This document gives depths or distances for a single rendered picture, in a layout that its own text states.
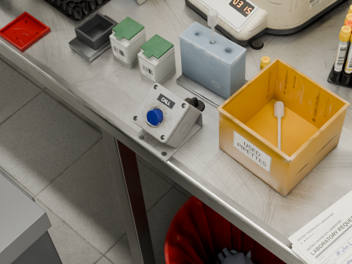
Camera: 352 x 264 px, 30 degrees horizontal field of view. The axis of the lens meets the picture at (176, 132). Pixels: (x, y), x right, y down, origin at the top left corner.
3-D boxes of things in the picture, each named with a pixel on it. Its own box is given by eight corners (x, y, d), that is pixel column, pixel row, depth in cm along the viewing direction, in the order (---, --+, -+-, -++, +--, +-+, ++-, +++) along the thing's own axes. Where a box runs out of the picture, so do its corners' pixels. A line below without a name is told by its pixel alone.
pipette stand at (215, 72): (176, 83, 109) (173, 41, 101) (202, 58, 112) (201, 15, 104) (223, 112, 105) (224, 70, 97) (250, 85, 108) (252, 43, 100)
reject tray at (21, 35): (-3, 34, 118) (-4, 31, 118) (26, 14, 121) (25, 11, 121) (22, 52, 116) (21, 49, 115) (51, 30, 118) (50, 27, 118)
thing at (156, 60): (140, 76, 111) (136, 49, 105) (159, 60, 113) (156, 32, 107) (157, 88, 109) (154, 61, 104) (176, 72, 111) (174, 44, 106)
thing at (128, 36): (113, 58, 113) (108, 31, 108) (132, 43, 115) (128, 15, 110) (130, 69, 112) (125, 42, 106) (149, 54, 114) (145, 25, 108)
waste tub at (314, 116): (216, 148, 101) (216, 108, 93) (272, 98, 106) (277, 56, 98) (284, 199, 95) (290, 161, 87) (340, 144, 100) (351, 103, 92)
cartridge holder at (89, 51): (69, 47, 116) (65, 33, 113) (106, 20, 119) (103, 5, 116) (90, 63, 113) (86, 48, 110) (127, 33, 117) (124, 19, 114)
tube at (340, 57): (333, 71, 108) (343, 23, 100) (342, 75, 108) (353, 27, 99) (329, 78, 108) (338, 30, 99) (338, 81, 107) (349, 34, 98)
